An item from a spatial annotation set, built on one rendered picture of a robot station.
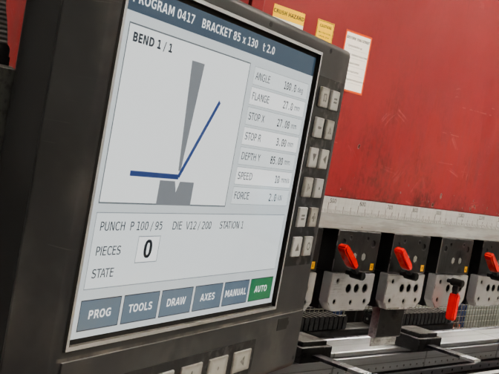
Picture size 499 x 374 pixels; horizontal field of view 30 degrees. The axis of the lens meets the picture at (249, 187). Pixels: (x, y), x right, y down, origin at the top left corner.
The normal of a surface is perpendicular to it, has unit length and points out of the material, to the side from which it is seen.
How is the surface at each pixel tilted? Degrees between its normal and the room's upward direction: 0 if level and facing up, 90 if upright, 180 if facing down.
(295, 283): 90
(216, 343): 90
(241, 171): 90
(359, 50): 90
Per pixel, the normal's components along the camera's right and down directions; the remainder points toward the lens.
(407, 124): 0.73, 0.17
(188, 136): 0.88, 0.18
